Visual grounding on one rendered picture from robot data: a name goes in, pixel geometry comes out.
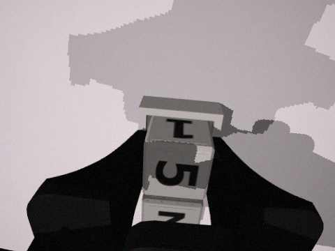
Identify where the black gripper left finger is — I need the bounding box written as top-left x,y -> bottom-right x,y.
27,130 -> 147,251

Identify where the grey cube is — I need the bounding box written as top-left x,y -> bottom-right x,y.
142,116 -> 215,199
142,193 -> 204,224

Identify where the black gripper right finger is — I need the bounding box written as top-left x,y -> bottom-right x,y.
207,137 -> 324,251

